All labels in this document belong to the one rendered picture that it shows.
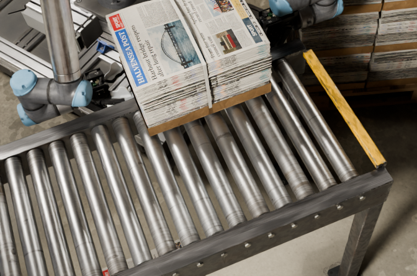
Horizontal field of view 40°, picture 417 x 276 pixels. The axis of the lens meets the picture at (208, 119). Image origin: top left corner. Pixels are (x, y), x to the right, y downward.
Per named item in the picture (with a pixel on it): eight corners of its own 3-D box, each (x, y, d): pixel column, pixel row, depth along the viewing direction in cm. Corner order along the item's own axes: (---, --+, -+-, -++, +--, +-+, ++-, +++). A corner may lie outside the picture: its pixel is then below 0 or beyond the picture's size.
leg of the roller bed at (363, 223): (349, 268, 219) (376, 185, 163) (356, 282, 216) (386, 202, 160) (335, 274, 218) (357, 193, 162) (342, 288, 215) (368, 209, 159)
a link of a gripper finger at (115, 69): (128, 56, 178) (105, 74, 174) (131, 67, 182) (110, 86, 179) (121, 51, 179) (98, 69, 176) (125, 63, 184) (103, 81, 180)
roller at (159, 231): (128, 121, 174) (125, 111, 170) (180, 259, 149) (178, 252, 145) (112, 126, 174) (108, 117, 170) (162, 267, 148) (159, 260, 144)
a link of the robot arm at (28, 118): (18, 117, 166) (28, 133, 173) (54, 104, 168) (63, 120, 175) (13, 97, 171) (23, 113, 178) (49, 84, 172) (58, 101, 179)
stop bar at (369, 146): (311, 52, 177) (312, 48, 175) (387, 165, 153) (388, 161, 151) (302, 55, 176) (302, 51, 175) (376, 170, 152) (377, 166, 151)
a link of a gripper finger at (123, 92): (137, 90, 170) (106, 89, 171) (141, 102, 175) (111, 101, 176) (138, 82, 172) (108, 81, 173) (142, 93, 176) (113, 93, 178)
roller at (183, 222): (148, 113, 175) (146, 104, 171) (204, 250, 150) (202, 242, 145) (133, 119, 175) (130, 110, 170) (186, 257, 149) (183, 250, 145)
